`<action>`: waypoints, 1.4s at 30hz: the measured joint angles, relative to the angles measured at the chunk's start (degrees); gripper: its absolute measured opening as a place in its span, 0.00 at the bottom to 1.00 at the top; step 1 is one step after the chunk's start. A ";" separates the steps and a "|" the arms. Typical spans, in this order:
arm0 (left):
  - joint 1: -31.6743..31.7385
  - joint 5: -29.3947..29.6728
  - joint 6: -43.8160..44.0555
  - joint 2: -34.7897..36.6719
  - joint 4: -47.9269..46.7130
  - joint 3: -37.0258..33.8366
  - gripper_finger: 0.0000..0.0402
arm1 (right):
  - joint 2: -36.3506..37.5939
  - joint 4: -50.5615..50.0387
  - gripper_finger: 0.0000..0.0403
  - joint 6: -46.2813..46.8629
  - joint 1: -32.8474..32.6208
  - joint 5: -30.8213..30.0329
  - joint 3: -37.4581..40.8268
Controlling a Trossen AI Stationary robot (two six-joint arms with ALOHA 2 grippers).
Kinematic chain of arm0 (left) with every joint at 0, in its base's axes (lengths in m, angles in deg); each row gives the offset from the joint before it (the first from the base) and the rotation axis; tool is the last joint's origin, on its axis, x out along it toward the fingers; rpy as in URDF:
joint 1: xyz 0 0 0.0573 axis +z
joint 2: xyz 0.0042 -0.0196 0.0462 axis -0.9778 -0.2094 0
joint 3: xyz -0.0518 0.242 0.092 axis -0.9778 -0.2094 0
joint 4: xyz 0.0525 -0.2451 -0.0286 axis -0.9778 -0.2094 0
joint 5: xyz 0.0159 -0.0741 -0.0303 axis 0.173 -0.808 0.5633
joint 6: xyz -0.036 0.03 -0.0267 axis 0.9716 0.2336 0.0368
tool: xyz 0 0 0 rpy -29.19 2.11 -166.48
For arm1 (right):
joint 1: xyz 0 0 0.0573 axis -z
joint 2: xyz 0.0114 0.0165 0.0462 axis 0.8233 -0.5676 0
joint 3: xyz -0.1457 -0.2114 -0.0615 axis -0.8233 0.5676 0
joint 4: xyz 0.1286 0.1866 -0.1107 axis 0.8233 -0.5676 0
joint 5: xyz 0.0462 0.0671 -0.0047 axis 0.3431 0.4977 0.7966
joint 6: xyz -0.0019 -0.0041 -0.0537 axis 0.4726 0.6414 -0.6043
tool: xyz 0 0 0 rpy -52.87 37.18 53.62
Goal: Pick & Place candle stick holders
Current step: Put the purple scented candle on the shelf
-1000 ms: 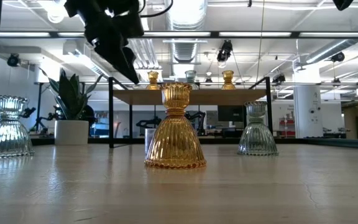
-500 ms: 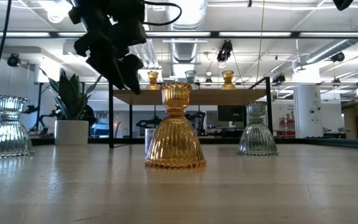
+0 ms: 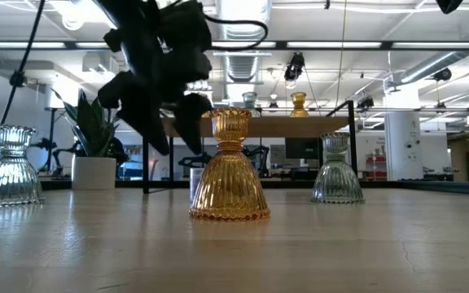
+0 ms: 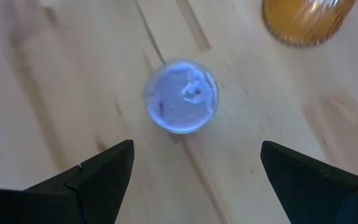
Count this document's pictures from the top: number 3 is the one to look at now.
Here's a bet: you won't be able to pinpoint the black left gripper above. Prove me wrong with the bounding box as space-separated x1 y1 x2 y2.
98 44 214 156

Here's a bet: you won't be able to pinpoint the clear glass candle holder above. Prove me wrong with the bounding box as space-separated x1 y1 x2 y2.
241 91 262 119
0 124 46 206

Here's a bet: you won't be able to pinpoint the clear ribbed glass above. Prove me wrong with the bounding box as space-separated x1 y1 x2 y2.
310 131 366 204

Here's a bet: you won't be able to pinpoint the black ceiling spot lamp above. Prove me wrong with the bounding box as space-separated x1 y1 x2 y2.
356 95 376 112
9 69 27 89
432 67 454 82
283 51 306 81

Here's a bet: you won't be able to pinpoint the green snake plant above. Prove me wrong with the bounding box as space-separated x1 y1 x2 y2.
50 88 126 159

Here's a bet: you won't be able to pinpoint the white plant pot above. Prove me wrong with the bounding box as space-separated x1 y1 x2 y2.
70 156 117 191

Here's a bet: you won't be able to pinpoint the white round column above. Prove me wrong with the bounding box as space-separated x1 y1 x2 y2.
384 112 423 182

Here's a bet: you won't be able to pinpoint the wooden shelf black metal legs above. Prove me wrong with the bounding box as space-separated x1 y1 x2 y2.
141 99 359 195

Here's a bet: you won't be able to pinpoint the black monitor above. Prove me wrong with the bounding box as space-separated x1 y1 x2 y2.
284 138 321 160

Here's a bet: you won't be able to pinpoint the red storage rack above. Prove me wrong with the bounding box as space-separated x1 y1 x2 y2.
364 152 387 181

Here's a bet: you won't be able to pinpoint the black aluminium rig frame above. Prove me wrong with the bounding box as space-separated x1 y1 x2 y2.
0 39 469 196

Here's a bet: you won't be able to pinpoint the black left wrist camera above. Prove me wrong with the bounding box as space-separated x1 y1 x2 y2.
159 0 214 54

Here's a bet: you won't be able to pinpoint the silver ceiling duct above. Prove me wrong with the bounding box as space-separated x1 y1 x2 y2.
217 0 273 82

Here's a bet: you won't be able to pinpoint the black cable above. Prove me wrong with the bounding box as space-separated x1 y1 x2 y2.
204 14 270 52
0 0 47 164

